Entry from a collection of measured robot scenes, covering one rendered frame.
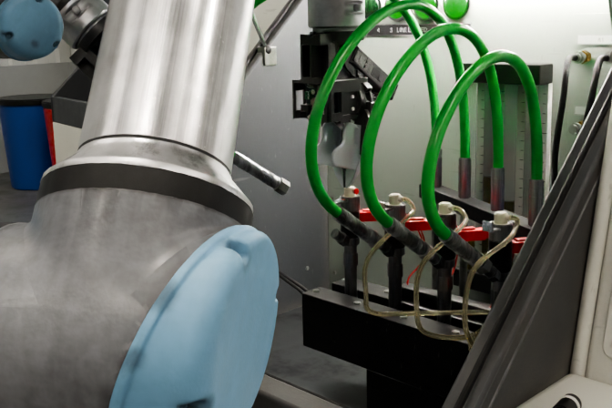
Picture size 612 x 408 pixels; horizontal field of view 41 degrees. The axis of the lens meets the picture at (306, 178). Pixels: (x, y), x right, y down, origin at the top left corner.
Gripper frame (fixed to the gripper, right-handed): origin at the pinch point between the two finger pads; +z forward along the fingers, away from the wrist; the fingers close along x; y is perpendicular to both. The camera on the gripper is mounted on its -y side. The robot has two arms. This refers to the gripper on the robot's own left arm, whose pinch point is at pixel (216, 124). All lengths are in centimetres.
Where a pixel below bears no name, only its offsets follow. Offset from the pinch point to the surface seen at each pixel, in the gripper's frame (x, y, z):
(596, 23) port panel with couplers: 7, -46, 29
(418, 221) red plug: 7.3, -8.2, 28.3
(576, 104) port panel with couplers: 2, -37, 35
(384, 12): 14.5, -22.9, 6.0
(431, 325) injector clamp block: 12.2, 1.2, 37.2
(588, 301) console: 29, -11, 43
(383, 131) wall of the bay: -27.9, -22.4, 21.0
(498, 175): 8.0, -20.1, 32.1
